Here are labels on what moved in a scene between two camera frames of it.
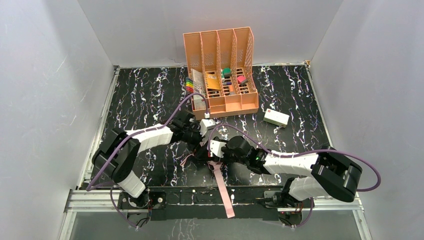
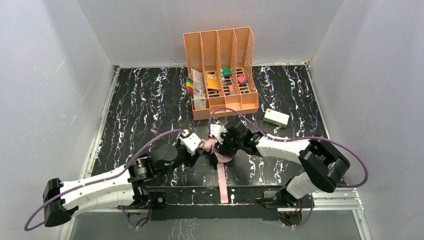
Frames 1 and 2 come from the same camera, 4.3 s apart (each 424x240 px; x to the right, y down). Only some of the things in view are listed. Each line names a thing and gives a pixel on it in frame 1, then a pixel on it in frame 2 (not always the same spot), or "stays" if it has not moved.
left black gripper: [196, 138] → [191, 158]
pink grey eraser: [242, 79] stays
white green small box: [276, 118] stays
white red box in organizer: [199, 102] stays
